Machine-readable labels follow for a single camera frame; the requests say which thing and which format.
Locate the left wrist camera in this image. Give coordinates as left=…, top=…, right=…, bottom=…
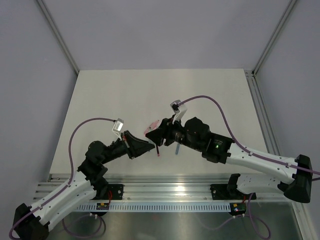
left=112, top=118, right=124, bottom=139

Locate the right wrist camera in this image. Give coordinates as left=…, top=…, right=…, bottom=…
left=170, top=99, right=187, bottom=123

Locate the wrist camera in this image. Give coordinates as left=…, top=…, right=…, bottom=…
left=170, top=99, right=187, bottom=123
left=112, top=118, right=124, bottom=139

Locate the right side aluminium rail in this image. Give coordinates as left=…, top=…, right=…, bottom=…
left=244, top=70, right=281, bottom=155

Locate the white slotted cable duct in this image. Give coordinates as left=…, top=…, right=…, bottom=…
left=74, top=202, right=230, bottom=213

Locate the light blue pen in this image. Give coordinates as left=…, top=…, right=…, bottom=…
left=175, top=143, right=180, bottom=155

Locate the aluminium frame post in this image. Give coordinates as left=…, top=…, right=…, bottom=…
left=34, top=0, right=80, bottom=76
left=251, top=0, right=300, bottom=77

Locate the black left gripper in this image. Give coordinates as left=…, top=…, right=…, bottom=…
left=100, top=130, right=155, bottom=165

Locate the right controller board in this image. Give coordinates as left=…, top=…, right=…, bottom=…
left=229, top=202, right=247, bottom=216

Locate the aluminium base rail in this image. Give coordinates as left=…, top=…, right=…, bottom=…
left=34, top=173, right=305, bottom=202

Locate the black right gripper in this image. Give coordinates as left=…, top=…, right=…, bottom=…
left=146, top=114, right=203, bottom=152

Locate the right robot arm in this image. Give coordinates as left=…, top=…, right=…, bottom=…
left=145, top=117, right=313, bottom=203

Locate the pink translucent highlighter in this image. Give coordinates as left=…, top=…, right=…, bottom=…
left=143, top=119, right=161, bottom=135

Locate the red gel pen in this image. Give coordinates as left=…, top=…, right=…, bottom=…
left=155, top=145, right=160, bottom=157

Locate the controller board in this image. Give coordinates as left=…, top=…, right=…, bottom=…
left=96, top=202, right=110, bottom=211
left=229, top=202, right=247, bottom=216

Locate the left controller board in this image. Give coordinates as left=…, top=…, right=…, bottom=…
left=96, top=202, right=110, bottom=211

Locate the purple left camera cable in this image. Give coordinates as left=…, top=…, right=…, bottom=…
left=8, top=117, right=118, bottom=240

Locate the right aluminium frame post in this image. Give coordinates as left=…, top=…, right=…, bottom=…
left=251, top=0, right=300, bottom=77

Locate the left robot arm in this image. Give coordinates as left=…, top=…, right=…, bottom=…
left=9, top=130, right=155, bottom=240

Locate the left aluminium frame post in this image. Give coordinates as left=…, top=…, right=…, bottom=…
left=34, top=0, right=80, bottom=76

